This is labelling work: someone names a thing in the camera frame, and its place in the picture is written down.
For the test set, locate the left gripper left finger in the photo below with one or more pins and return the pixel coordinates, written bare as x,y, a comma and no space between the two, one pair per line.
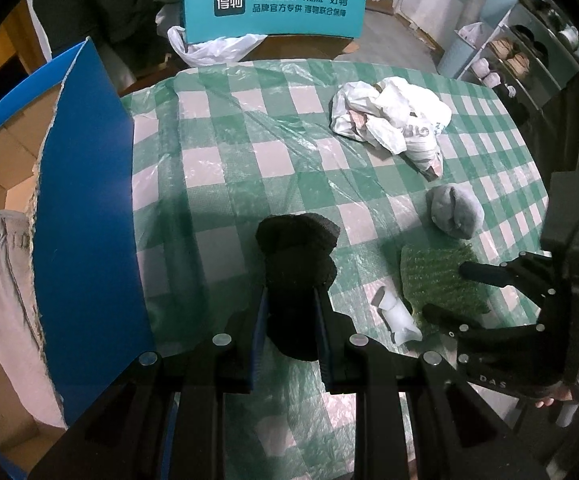
231,359

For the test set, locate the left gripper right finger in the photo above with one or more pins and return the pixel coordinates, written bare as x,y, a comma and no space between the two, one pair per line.
351,362

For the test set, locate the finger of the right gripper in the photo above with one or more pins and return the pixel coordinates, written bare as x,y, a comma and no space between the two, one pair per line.
454,325
505,274

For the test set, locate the green scouring pad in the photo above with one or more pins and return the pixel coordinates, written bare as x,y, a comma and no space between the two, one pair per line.
431,276

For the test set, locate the grey sock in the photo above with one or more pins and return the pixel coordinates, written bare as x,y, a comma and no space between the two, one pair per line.
455,210

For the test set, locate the black sock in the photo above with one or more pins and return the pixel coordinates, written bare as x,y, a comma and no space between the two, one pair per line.
298,268

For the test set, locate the white plastic bag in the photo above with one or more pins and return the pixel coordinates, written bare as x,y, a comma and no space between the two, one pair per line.
407,120
354,112

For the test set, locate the person's right hand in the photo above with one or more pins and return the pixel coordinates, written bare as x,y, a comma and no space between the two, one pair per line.
562,393

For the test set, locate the green checkered tablecloth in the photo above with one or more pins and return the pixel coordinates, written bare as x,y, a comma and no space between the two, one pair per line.
218,149

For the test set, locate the shoe rack with shoes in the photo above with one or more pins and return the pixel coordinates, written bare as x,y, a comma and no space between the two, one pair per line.
526,58

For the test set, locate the blue cardboard box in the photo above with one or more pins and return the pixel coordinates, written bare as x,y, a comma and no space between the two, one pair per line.
66,155

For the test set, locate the white bag under teal box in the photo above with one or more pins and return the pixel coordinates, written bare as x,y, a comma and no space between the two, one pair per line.
213,52

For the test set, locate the brown cardboard box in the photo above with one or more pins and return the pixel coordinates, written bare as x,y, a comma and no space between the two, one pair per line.
291,47

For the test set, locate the teal printed box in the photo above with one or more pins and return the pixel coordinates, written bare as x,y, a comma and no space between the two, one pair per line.
206,20

